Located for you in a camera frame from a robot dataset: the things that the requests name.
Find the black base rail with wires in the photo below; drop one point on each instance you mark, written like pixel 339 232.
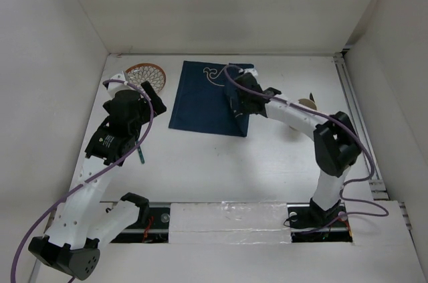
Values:
pixel 228 223

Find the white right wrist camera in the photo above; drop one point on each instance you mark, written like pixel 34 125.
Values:
pixel 251 71

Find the aluminium rail at right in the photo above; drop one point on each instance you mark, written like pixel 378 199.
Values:
pixel 377 186

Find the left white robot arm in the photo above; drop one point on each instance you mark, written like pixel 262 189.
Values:
pixel 73 242

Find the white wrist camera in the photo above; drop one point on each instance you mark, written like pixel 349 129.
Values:
pixel 119 84
pixel 251 71

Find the beige paper cup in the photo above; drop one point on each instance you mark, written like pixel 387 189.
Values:
pixel 307 103

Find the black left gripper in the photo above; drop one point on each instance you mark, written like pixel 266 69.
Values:
pixel 159 108

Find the dark blue printed cloth napkin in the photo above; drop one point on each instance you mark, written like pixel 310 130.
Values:
pixel 202 104

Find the fork with green handle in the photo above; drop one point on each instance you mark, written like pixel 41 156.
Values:
pixel 140 154

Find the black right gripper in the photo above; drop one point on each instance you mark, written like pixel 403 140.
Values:
pixel 242 109

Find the floral plate with orange rim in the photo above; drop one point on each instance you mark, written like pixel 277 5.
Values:
pixel 147 72

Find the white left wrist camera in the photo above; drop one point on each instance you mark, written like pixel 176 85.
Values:
pixel 119 84

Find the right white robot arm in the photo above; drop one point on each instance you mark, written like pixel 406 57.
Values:
pixel 334 147

